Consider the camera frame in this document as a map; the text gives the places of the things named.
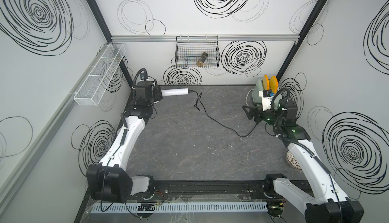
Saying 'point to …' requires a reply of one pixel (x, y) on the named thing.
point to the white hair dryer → (175, 91)
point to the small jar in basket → (200, 61)
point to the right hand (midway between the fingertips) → (252, 104)
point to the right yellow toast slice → (273, 83)
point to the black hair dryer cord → (196, 105)
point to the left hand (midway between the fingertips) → (150, 87)
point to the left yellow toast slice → (266, 82)
